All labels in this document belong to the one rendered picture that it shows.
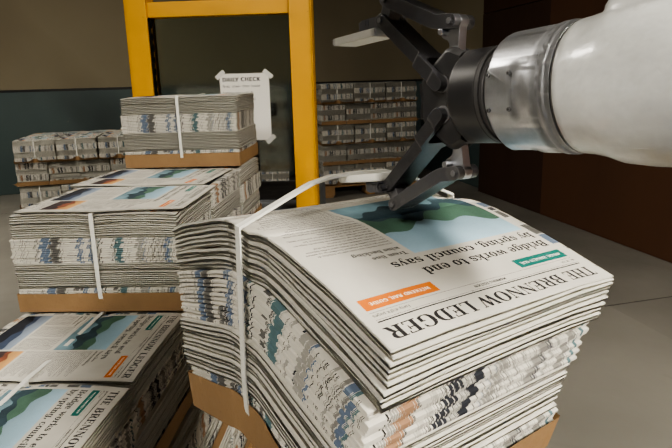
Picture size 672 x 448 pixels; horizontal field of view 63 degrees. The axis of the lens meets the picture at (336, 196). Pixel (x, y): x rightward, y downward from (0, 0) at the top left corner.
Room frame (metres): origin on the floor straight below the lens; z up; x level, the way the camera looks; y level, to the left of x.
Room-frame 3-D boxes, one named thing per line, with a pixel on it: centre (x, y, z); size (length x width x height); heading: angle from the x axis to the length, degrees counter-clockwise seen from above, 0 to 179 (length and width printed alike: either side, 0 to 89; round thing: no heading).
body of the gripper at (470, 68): (0.46, -0.11, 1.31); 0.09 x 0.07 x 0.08; 35
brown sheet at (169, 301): (1.28, 0.52, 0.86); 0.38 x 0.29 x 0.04; 88
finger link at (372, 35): (0.57, -0.03, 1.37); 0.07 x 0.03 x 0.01; 35
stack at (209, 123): (1.88, 0.48, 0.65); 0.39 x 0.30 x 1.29; 86
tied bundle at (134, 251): (1.29, 0.52, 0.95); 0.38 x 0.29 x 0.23; 88
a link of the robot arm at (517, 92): (0.40, -0.15, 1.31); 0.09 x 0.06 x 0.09; 125
